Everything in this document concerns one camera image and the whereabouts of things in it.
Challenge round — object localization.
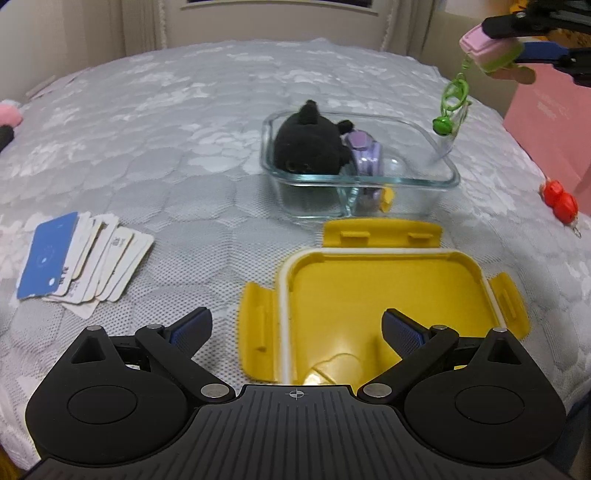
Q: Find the beige headboard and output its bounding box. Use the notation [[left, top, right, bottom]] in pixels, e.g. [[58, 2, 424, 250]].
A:
[[419, 10, 517, 117]]

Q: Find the round purple transparent toy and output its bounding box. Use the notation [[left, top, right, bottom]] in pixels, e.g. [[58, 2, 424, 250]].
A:
[[344, 130, 384, 208]]

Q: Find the pink plush toy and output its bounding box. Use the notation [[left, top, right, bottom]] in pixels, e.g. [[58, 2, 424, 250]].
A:
[[0, 101, 23, 128]]

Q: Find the red ornament keychain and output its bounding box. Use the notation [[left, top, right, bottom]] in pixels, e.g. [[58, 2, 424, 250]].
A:
[[539, 179, 582, 238]]

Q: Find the black plush cat toy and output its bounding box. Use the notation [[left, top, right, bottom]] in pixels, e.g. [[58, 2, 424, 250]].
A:
[[273, 100, 353, 175]]

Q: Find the yellow container lid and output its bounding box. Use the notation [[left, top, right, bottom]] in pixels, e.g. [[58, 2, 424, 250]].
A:
[[238, 219, 531, 387]]

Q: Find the pink green keychain toy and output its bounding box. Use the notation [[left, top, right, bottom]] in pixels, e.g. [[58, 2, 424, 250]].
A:
[[432, 25, 536, 137]]

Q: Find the black cloth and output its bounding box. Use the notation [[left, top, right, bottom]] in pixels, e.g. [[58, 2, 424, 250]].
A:
[[0, 125, 15, 152]]

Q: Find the blue card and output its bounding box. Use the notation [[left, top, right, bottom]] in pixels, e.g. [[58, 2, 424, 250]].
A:
[[16, 212, 78, 300]]

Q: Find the grey quilted bedspread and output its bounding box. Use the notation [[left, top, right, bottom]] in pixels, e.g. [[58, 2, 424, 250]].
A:
[[1, 40, 590, 469]]

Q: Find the clear glass divided container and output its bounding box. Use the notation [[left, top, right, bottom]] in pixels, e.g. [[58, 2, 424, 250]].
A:
[[260, 111, 460, 220]]

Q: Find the white card stack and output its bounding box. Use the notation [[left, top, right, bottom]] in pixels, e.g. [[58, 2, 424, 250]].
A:
[[42, 212, 154, 320]]

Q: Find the pink paper gift bag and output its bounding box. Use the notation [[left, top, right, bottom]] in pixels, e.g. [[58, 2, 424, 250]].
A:
[[504, 64, 591, 214]]

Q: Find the grey curtain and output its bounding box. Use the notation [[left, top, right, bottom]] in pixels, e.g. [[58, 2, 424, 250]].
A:
[[380, 0, 440, 59]]

